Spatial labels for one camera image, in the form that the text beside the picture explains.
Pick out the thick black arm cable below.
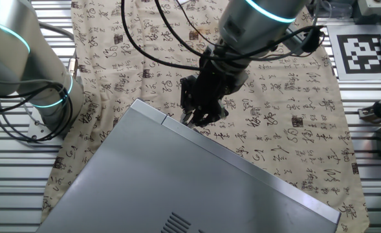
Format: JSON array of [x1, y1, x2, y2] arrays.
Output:
[[120, 0, 204, 72]]

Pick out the grey white plastic box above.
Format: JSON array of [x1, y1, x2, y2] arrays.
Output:
[[358, 0, 381, 17]]

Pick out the black white marker board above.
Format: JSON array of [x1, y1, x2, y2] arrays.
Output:
[[327, 24, 381, 82]]

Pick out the beige calligraphy print cloth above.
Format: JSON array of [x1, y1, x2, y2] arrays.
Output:
[[40, 0, 371, 233]]

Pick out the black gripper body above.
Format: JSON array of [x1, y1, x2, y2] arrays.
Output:
[[193, 45, 250, 109]]

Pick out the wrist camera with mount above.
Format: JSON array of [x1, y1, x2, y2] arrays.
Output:
[[287, 25, 325, 56]]

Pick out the black base cable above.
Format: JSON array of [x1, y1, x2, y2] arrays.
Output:
[[0, 80, 74, 142]]

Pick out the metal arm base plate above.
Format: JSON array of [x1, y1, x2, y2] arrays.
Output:
[[27, 113, 65, 140]]

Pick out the clear plastic cup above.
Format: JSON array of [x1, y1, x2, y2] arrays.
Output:
[[316, 0, 353, 19]]

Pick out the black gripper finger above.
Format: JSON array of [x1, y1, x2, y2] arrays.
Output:
[[193, 101, 230, 128], [180, 75, 197, 126]]

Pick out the grey cable hose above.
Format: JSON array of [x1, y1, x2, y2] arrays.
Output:
[[36, 21, 76, 42]]

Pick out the silver microwave body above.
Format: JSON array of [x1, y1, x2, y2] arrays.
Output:
[[34, 98, 338, 233]]

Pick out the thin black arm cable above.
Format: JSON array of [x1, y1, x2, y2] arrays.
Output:
[[154, 0, 323, 62]]

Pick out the metal camera clamp bracket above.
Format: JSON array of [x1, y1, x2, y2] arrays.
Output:
[[358, 96, 381, 124]]

